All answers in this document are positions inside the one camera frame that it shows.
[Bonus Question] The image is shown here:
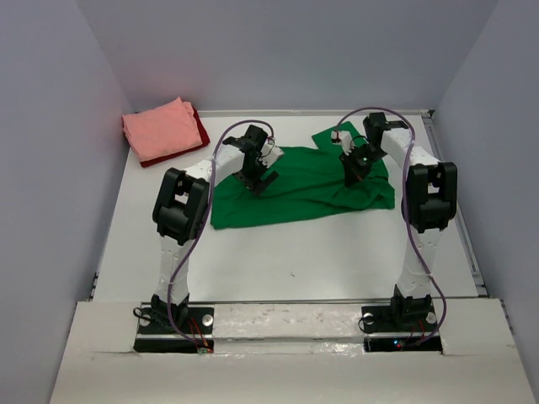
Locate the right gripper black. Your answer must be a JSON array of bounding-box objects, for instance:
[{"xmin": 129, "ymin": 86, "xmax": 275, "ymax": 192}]
[{"xmin": 339, "ymin": 144, "xmax": 387, "ymax": 188}]

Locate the green t shirt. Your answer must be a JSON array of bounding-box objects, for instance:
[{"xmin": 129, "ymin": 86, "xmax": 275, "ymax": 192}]
[{"xmin": 211, "ymin": 129, "xmax": 395, "ymax": 230}]

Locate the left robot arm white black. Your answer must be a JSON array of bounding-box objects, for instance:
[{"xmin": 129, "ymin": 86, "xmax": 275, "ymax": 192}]
[{"xmin": 151, "ymin": 120, "xmax": 284, "ymax": 335}]

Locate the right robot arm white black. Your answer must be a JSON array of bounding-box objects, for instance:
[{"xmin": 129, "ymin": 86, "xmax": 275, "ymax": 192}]
[{"xmin": 331, "ymin": 107, "xmax": 458, "ymax": 338}]

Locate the dark red folded t shirt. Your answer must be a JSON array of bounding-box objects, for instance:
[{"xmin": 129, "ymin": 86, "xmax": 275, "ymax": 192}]
[{"xmin": 140, "ymin": 108, "xmax": 211, "ymax": 168}]

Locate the pink folded t shirt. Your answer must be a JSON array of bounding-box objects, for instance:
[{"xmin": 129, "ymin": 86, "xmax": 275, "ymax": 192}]
[{"xmin": 122, "ymin": 98, "xmax": 203, "ymax": 163}]

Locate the white cardboard front cover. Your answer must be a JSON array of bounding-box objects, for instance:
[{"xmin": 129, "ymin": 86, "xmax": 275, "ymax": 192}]
[{"xmin": 51, "ymin": 299, "xmax": 535, "ymax": 403}]

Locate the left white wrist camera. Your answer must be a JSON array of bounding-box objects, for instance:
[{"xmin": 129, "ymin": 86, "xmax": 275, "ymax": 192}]
[{"xmin": 258, "ymin": 142, "xmax": 284, "ymax": 168}]

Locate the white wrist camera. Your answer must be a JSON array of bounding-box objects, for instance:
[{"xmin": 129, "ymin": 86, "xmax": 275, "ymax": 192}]
[
  {"xmin": 331, "ymin": 130, "xmax": 356, "ymax": 156},
  {"xmin": 258, "ymin": 142, "xmax": 284, "ymax": 168}
]

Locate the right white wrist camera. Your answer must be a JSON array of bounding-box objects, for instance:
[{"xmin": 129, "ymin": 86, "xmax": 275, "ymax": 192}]
[{"xmin": 331, "ymin": 130, "xmax": 356, "ymax": 156}]

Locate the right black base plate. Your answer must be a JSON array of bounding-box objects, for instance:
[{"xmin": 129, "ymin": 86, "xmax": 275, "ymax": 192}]
[{"xmin": 358, "ymin": 305, "xmax": 443, "ymax": 354}]

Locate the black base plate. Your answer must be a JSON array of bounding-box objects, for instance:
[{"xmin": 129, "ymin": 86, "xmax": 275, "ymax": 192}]
[
  {"xmin": 132, "ymin": 305, "xmax": 215, "ymax": 354},
  {"xmin": 358, "ymin": 305, "xmax": 443, "ymax": 354}
]

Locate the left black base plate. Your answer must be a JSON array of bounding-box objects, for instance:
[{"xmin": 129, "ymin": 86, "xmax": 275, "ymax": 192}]
[{"xmin": 132, "ymin": 305, "xmax": 215, "ymax": 354}]

